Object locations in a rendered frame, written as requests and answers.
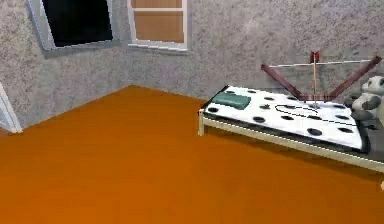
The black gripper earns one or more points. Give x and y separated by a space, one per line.
372 127

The white blanket with black spots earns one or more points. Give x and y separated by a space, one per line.
300 125

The dark red crossbow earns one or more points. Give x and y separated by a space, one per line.
314 96

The white framed bed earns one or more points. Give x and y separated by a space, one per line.
286 141

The black and white panda plush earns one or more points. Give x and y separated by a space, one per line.
366 101

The green pillow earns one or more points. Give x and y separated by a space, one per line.
232 100

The white framed window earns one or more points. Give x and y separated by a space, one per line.
158 26

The white room door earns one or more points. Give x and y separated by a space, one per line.
6 115

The dark window with grey frame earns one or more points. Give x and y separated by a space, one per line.
78 21

